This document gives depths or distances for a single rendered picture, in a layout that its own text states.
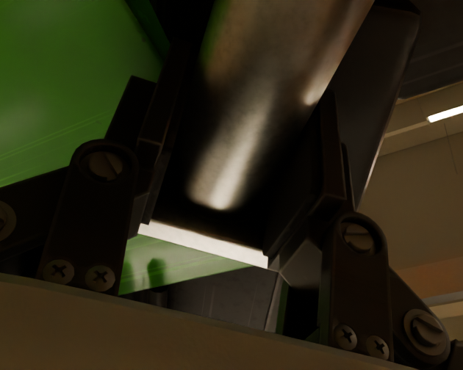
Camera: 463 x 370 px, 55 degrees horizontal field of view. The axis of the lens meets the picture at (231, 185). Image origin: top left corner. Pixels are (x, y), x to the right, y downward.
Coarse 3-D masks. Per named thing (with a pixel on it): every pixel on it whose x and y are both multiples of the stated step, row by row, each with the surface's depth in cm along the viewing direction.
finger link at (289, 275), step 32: (320, 128) 10; (288, 160) 12; (320, 160) 10; (288, 192) 11; (320, 192) 9; (352, 192) 11; (288, 224) 10; (320, 224) 10; (288, 256) 10; (320, 256) 9; (416, 320) 9; (416, 352) 8; (448, 352) 9
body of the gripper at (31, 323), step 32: (0, 288) 6; (32, 288) 6; (64, 288) 6; (0, 320) 5; (32, 320) 5; (64, 320) 5; (96, 320) 6; (128, 320) 6; (160, 320) 6; (192, 320) 6; (0, 352) 5; (32, 352) 5; (64, 352) 5; (96, 352) 5; (128, 352) 5; (160, 352) 6; (192, 352) 6; (224, 352) 6; (256, 352) 6; (288, 352) 6; (320, 352) 6; (352, 352) 7
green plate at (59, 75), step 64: (0, 0) 12; (64, 0) 12; (128, 0) 12; (0, 64) 13; (64, 64) 13; (128, 64) 13; (0, 128) 15; (64, 128) 15; (128, 256) 19; (192, 256) 19
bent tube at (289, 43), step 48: (240, 0) 8; (288, 0) 8; (336, 0) 8; (240, 48) 9; (288, 48) 8; (336, 48) 9; (192, 96) 10; (240, 96) 9; (288, 96) 9; (192, 144) 11; (240, 144) 10; (288, 144) 10; (192, 192) 11; (240, 192) 11; (192, 240) 12; (240, 240) 12
